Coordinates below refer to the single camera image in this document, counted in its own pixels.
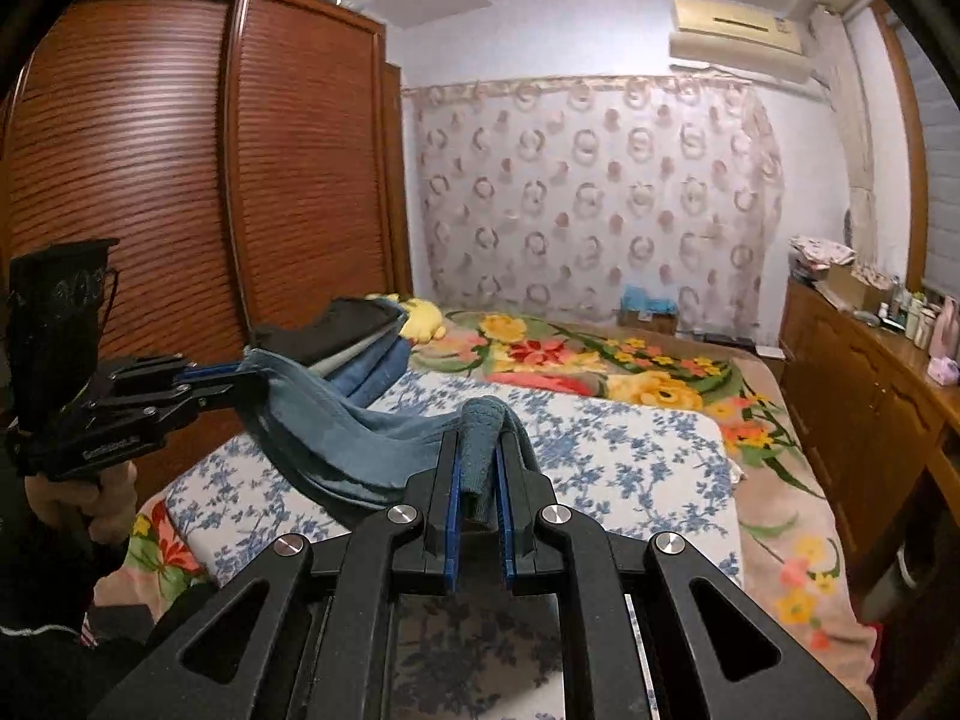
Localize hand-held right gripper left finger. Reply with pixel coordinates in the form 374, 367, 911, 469
90, 431, 460, 720

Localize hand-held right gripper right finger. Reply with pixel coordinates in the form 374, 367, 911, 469
491, 435, 875, 720

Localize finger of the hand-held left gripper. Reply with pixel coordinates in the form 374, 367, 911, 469
64, 379, 268, 440
94, 354, 256, 395

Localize blue pants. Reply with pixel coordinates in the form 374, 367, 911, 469
241, 345, 538, 533

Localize person's left forearm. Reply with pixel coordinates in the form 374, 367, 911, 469
0, 532, 218, 720

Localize dark folded pants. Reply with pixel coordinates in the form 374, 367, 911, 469
251, 297, 398, 362

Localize grey folded pants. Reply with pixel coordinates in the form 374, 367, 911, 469
307, 331, 406, 380

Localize person's left hand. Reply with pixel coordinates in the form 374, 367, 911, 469
25, 457, 140, 550

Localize blue floral white cushion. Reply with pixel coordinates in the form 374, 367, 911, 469
161, 367, 748, 605

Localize wooden slatted wardrobe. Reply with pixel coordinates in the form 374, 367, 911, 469
0, 0, 415, 500

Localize colourful flower blanket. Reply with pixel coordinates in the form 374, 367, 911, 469
90, 307, 878, 715

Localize yellow plush toy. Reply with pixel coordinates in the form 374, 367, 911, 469
397, 296, 448, 343

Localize small cardboard box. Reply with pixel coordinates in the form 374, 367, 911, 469
619, 309, 680, 335

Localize blue plastic bag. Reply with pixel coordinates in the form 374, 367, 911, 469
619, 285, 680, 316

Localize circle pattern curtain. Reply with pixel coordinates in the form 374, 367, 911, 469
401, 73, 785, 346

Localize wooden side cabinet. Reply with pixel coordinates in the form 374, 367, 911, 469
780, 277, 960, 595

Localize folded floral cloth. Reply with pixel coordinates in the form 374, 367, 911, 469
787, 235, 853, 272

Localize open cardboard box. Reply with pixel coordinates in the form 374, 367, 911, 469
814, 262, 893, 313

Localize pink bottle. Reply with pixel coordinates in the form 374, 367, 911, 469
930, 296, 960, 355

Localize beige window curtain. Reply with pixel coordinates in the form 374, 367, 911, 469
814, 7, 880, 256

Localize beige air conditioner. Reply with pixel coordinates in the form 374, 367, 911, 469
669, 0, 815, 88

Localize grey window blind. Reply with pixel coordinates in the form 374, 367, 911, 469
896, 22, 960, 295

